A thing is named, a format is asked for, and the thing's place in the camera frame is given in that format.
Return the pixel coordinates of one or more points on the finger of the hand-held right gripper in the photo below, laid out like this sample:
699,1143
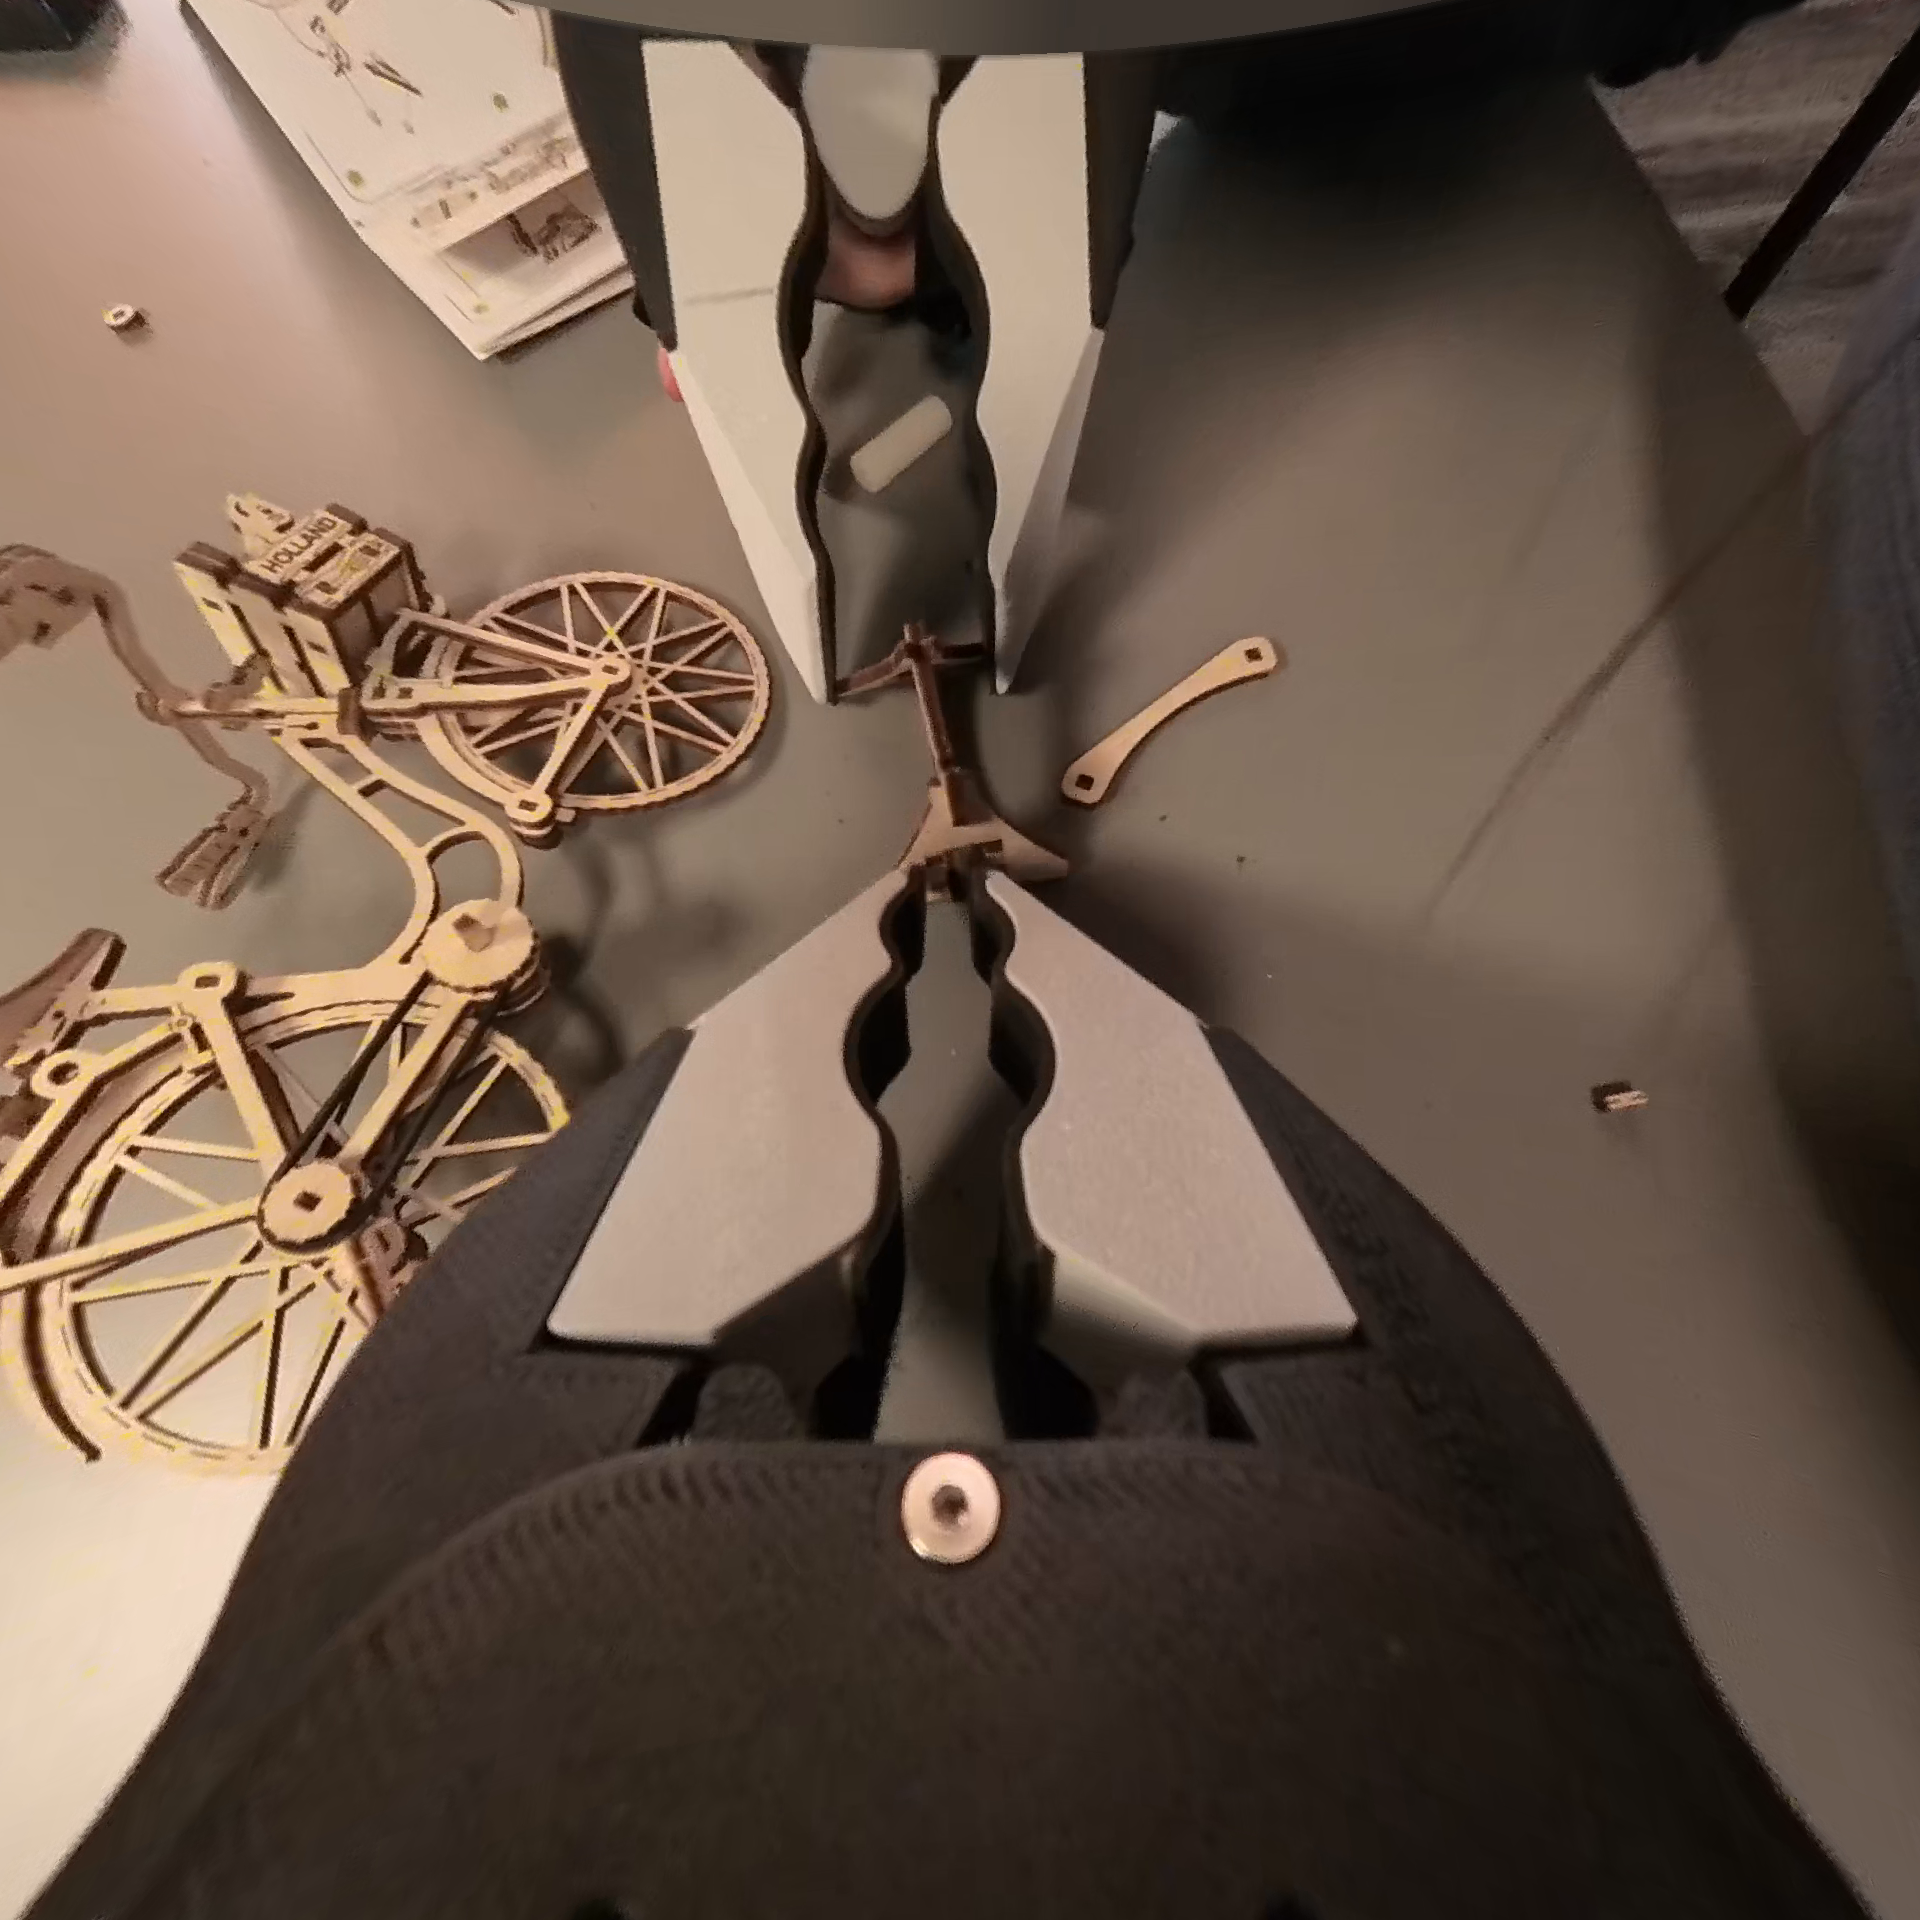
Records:
1036,226
721,226

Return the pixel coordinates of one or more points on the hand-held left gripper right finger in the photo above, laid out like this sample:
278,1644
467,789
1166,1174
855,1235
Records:
1186,1186

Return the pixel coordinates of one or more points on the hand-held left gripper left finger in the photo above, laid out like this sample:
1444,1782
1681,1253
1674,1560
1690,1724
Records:
721,1186

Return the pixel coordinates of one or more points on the small wooden model assembly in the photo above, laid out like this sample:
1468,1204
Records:
955,832

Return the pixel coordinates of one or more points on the curved wooden strip part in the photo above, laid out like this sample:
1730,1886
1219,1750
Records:
1155,720

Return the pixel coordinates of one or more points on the wooden bicycle model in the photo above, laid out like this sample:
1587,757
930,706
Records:
474,955

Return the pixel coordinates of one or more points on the person's right hand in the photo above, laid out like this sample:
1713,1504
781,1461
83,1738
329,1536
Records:
879,264

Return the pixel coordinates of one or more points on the white instruction booklet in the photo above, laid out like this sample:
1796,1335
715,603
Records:
436,166

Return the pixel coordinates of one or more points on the pale wax stick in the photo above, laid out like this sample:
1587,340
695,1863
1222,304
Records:
903,445

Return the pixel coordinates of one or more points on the tiny wooden chip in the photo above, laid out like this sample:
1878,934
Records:
1619,1098

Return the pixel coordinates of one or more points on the black chair leg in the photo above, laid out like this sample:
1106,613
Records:
1822,166

